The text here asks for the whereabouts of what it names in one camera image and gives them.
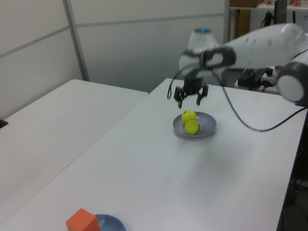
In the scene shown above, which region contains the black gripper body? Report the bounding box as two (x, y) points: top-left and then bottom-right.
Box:
(184, 77), (204, 96)

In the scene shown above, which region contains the yellow tennis ball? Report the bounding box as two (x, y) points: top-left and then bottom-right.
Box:
(181, 109), (198, 124)
(184, 120), (202, 136)

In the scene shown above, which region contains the orange cube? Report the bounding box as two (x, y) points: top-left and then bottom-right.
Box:
(65, 207), (101, 231)

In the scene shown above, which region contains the purple plate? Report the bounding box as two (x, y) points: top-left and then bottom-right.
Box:
(172, 111), (218, 141)

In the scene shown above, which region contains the black box with plug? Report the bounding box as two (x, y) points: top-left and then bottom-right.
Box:
(237, 68), (262, 91)

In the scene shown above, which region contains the white power strip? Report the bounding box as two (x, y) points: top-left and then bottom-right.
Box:
(259, 67), (275, 87)

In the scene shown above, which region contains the white background desk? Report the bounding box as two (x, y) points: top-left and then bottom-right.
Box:
(234, 67), (297, 97)

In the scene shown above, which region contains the brown wooden board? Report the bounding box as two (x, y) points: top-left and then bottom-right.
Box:
(234, 10), (251, 39)

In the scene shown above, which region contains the black stand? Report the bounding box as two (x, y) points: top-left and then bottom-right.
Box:
(259, 11), (274, 28)

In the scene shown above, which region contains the black vertical bar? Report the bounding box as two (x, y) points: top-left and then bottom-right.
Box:
(274, 0), (287, 25)

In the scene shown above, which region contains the blue plate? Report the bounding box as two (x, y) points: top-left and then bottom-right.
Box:
(93, 213), (128, 231)

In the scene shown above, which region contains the dark cable strap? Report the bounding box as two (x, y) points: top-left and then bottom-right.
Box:
(200, 50), (214, 71)

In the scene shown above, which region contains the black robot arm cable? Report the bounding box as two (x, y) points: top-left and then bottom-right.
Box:
(167, 64), (308, 133)

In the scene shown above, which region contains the grey partition post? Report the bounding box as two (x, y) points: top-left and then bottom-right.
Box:
(63, 0), (90, 82)
(223, 0), (232, 45)

